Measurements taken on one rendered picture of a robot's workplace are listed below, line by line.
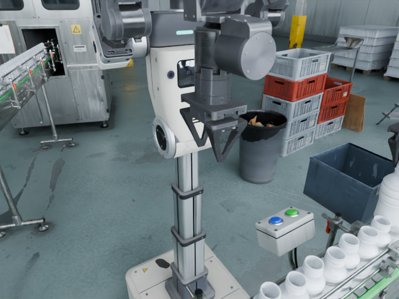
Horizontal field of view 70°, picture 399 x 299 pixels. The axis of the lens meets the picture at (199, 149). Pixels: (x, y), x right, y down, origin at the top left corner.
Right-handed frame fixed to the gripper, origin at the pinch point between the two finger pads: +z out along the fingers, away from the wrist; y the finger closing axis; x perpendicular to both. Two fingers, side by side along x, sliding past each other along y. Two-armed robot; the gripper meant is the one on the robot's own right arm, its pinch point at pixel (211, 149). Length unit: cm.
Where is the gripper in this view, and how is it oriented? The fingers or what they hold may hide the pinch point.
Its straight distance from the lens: 50.2
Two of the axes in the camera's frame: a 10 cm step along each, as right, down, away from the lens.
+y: 5.2, 4.0, -7.5
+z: -0.1, 8.8, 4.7
